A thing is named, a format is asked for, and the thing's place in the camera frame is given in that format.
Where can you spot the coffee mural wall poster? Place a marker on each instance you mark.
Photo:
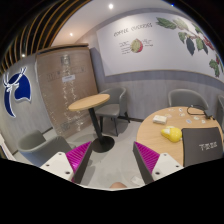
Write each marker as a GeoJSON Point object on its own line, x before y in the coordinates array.
{"type": "Point", "coordinates": [157, 41]}

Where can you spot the grey chair behind cafe table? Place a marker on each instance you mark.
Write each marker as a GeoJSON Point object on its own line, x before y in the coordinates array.
{"type": "Point", "coordinates": [115, 107]}

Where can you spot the black mouse pad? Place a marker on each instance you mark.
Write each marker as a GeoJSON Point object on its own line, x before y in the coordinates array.
{"type": "Point", "coordinates": [201, 145]}

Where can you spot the blue deer logo sign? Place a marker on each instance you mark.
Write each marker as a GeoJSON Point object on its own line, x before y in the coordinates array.
{"type": "Point", "coordinates": [16, 87]}

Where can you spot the grey armchair front left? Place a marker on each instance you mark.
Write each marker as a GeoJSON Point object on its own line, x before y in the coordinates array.
{"type": "Point", "coordinates": [35, 148]}

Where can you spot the small round cafe table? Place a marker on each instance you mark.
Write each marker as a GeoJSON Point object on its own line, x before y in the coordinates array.
{"type": "Point", "coordinates": [102, 143]}

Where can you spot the grey chair behind round table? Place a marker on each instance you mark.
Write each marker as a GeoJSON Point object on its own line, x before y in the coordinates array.
{"type": "Point", "coordinates": [186, 97]}

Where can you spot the wrapped wooden cabinet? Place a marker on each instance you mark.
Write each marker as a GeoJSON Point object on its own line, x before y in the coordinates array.
{"type": "Point", "coordinates": [65, 75]}

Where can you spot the yellow computer mouse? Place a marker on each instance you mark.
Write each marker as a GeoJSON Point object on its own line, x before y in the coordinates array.
{"type": "Point", "coordinates": [172, 133]}

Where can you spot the white tissue pack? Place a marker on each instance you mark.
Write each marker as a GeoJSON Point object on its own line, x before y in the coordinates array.
{"type": "Point", "coordinates": [160, 119]}

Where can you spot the round wooden table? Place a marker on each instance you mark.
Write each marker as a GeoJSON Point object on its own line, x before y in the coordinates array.
{"type": "Point", "coordinates": [149, 133]}

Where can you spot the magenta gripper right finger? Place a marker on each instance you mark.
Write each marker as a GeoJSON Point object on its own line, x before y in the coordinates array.
{"type": "Point", "coordinates": [152, 165]}

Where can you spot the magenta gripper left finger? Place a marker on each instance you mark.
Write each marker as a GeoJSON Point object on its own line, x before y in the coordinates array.
{"type": "Point", "coordinates": [70, 166]}

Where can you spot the grey chair right edge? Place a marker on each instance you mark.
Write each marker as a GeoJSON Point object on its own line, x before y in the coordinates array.
{"type": "Point", "coordinates": [220, 111]}

